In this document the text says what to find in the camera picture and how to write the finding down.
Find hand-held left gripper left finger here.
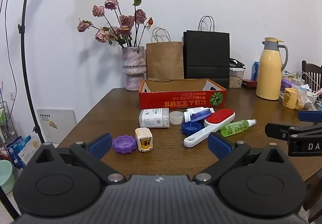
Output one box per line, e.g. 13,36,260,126
30,133,126,185

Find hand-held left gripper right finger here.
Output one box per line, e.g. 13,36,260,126
193,133,292,185

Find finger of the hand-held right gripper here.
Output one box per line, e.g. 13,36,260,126
265,123,322,141
298,111,322,122

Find green spray bottle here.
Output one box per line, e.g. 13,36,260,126
221,119,257,137

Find purple plastic lid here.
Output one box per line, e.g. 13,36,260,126
112,135,137,154

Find red and white lint brush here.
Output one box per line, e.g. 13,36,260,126
184,109,235,148

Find blue plastic lid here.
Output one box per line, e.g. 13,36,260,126
182,122,203,136
194,109,216,122

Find white spray bottle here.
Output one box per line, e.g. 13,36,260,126
184,108,207,123

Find white charger plug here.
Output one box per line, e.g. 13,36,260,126
135,128,153,153

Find white plastic ring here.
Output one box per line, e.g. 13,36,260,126
169,111,185,124

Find red cardboard box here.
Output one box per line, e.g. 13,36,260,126
139,78,227,110

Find yellow mug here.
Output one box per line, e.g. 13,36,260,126
282,88,305,110

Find purple tissue pack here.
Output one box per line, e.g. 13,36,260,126
281,77,301,90

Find dark wooden chair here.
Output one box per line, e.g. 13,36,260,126
301,60,322,89

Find white flat panel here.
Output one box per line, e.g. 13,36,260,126
37,108,77,144

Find yellow thermos jug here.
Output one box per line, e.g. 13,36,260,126
256,37,288,100

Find clear food container black lid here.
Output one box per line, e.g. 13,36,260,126
229,58,245,89

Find blue and white packets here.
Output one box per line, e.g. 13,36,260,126
6,135,42,169

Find mottled purple ceramic vase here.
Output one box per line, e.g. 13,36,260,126
122,46,147,91

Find black paper bag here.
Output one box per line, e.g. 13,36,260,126
183,16,230,89

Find brown paper bag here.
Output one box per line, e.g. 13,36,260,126
146,28,185,80

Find green plastic basin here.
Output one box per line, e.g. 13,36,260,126
0,160,16,194

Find dried pink roses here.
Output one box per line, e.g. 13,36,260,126
77,0,153,48

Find black light stand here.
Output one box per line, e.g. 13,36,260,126
4,0,43,144

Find wire storage rack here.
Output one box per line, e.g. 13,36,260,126
0,101,15,139

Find black hanging cables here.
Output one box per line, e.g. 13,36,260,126
0,0,17,104

